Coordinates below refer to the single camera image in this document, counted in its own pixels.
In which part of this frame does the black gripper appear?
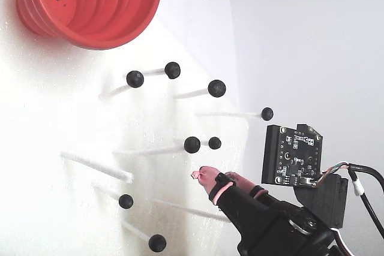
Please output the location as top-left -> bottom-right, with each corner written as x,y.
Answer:
190,165 -> 331,256

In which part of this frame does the red collapsible cup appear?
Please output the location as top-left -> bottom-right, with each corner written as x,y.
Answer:
16,0 -> 162,50

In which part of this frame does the white foam base sheet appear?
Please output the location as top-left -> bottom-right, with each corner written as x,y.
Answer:
0,0 -> 250,256

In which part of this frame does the black fisheye camera module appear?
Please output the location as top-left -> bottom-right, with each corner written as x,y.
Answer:
260,123 -> 325,187

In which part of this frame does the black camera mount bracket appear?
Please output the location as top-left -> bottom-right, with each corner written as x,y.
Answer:
295,174 -> 349,229

